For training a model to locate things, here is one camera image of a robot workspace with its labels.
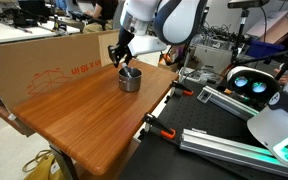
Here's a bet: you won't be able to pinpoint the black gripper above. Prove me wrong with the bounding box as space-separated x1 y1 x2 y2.
107 28 135 69

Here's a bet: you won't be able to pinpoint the black dry erase marker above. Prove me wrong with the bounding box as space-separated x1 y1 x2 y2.
122 62 134 79

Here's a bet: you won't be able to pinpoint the silver steel pot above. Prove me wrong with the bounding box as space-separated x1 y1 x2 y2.
117 66 143 93

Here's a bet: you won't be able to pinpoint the seated person in dark top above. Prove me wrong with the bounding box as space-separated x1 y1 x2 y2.
83 0 121 34

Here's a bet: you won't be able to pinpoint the black orange bar clamp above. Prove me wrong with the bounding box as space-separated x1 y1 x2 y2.
168 80 195 98
142 112 178 140

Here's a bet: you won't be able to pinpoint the brown printed cardboard box panel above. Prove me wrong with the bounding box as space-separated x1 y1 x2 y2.
0 29 122 138

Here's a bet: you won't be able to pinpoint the black perforated breadboard base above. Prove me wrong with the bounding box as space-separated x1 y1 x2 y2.
118 78 288 180

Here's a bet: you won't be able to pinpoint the grey equipment box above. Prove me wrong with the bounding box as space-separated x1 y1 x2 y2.
183 43 234 85

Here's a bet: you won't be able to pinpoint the white background desk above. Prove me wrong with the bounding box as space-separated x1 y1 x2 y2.
0 20 82 46

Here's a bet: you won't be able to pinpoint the dark metal table leg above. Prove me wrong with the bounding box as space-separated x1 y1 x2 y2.
48 143 80 180

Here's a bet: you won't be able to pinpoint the white VR headset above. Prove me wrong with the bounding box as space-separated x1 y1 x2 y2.
226 65 282 105

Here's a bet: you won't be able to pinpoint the yellow bag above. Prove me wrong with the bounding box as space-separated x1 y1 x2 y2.
21 149 67 180

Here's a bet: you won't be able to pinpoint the blue plastic bin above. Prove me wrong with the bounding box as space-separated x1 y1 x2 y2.
245 39 287 60

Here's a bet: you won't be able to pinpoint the flat cardboard pieces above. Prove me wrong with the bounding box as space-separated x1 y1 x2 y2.
246 9 288 45

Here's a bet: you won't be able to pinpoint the short aluminium extrusion rail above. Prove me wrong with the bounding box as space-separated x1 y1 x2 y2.
197 85 260 122

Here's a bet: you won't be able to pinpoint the black camera stand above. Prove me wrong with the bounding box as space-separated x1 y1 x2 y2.
230 8 288 78

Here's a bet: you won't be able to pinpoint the black stereo camera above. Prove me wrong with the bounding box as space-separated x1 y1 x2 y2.
227 0 271 10

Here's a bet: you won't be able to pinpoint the long aluminium extrusion rail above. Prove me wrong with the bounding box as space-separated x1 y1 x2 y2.
179 128 288 180

